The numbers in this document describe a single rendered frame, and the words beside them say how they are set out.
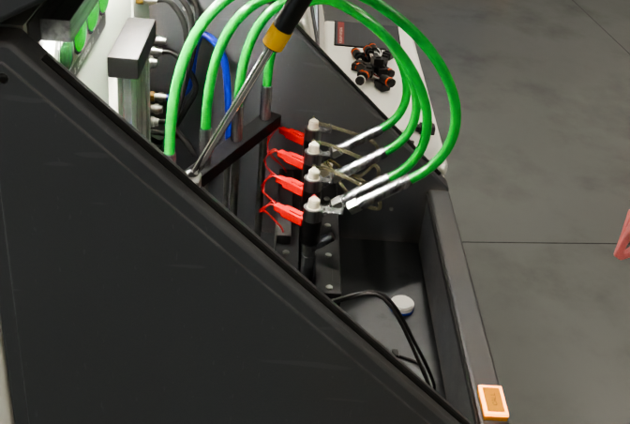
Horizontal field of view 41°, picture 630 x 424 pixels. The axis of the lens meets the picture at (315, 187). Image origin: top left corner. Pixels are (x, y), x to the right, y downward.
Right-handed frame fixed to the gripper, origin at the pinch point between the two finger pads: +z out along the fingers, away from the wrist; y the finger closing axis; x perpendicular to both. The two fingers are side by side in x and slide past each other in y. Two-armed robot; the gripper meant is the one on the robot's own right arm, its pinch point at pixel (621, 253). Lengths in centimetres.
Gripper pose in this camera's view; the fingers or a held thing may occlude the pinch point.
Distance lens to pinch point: 141.5
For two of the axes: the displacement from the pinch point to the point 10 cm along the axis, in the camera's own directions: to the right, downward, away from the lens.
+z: -5.1, 6.9, 5.1
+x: 8.4, 5.2, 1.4
